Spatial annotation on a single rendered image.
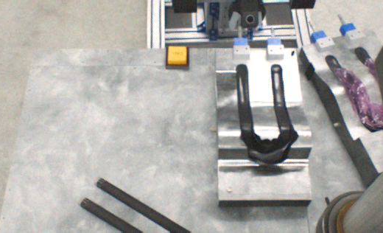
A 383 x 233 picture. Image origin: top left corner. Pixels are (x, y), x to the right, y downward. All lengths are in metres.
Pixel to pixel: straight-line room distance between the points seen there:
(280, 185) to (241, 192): 0.11
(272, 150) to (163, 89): 0.42
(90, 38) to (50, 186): 1.44
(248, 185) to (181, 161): 0.22
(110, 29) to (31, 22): 0.47
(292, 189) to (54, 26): 1.91
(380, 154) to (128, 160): 0.73
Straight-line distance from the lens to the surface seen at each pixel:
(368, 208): 0.52
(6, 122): 2.58
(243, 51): 1.49
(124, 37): 2.72
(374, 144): 1.42
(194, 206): 1.37
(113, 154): 1.46
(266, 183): 1.35
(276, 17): 2.55
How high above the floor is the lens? 2.10
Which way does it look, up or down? 61 degrees down
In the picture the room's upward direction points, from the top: straight up
